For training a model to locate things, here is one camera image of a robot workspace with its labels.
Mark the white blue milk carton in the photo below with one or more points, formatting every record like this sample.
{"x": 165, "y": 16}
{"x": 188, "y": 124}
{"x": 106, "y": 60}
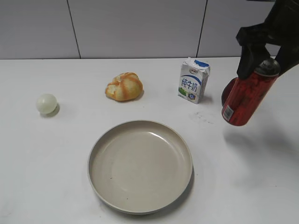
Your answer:
{"x": 193, "y": 79}

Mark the dark red jujube fruit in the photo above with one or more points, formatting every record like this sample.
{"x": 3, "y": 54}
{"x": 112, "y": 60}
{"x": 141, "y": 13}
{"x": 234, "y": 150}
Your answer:
{"x": 227, "y": 90}

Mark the pale green round ball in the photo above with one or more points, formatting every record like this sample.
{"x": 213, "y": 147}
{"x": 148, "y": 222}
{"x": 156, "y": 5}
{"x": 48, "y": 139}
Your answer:
{"x": 46, "y": 104}

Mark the golden bread roll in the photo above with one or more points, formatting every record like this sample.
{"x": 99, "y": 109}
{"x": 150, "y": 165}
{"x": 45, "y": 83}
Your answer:
{"x": 126, "y": 86}

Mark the red cola can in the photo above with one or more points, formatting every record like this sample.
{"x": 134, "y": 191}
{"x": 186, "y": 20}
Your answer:
{"x": 246, "y": 95}

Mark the beige round plate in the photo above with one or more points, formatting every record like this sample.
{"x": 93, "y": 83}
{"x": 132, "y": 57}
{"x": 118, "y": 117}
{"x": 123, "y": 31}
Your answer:
{"x": 139, "y": 167}

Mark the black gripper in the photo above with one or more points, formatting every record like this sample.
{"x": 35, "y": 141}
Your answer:
{"x": 281, "y": 28}

